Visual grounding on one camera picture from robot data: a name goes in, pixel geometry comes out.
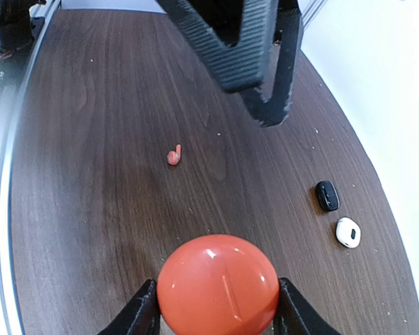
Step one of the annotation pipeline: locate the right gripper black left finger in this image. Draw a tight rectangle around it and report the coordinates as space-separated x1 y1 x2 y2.
98 279 161 335

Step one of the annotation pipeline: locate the aluminium front rail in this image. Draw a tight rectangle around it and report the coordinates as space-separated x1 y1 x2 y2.
0 1 61 334

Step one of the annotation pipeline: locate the red round charging case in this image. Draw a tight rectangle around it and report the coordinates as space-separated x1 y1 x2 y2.
157 234 279 334

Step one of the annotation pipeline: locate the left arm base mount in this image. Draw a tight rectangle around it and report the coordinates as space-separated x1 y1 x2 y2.
0 1 47 85

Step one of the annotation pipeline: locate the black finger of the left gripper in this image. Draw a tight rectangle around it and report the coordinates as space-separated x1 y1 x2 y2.
240 1 303 127
158 0 278 93

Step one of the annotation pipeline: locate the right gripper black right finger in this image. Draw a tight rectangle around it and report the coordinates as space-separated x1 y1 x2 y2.
273 277 339 335

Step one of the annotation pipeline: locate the black charging case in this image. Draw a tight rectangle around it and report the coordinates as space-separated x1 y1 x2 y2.
314 180 340 212

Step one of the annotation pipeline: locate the white charging case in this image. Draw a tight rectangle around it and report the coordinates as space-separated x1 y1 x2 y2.
335 217 362 248

